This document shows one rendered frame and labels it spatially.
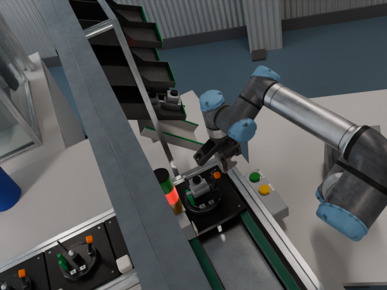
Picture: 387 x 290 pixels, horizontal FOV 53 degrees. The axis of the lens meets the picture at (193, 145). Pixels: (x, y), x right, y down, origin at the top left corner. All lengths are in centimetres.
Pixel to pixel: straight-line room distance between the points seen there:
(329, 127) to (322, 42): 285
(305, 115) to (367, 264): 63
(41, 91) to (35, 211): 94
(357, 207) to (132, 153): 73
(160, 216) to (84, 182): 167
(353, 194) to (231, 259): 60
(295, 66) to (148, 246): 338
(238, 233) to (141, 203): 122
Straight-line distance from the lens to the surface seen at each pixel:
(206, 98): 116
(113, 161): 25
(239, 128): 108
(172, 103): 147
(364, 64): 355
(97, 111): 30
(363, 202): 93
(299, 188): 160
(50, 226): 182
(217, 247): 143
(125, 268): 141
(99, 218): 159
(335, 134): 98
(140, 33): 132
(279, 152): 171
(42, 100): 251
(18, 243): 186
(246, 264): 138
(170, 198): 104
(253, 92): 110
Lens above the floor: 217
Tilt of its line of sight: 46 degrees down
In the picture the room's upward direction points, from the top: 18 degrees counter-clockwise
